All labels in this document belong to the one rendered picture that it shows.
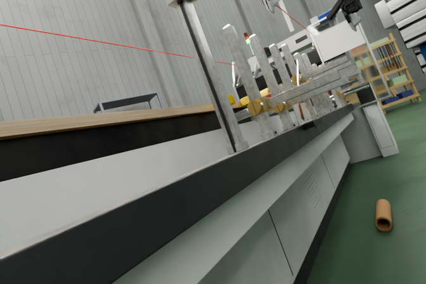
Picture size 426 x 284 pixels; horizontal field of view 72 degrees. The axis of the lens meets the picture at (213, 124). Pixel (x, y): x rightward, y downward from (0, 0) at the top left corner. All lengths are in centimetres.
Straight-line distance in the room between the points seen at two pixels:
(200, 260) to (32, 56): 577
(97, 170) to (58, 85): 529
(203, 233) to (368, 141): 346
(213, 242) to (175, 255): 11
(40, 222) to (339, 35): 356
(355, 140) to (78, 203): 356
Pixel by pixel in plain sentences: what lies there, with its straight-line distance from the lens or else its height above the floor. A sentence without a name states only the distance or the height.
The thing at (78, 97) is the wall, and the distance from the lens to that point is 593.
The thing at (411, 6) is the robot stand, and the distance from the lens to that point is 113.
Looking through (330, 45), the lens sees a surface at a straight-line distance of 381.
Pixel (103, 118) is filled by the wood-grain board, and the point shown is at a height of 88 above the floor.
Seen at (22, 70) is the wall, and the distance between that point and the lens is 603.
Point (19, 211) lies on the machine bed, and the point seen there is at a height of 74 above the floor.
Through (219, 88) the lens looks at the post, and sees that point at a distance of 79.
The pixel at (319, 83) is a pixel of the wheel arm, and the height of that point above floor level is 81.
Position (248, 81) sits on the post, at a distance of 104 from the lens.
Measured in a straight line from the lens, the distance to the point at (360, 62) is 376.
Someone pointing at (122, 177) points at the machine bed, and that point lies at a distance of 74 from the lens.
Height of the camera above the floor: 72
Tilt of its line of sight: 5 degrees up
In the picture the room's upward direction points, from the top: 20 degrees counter-clockwise
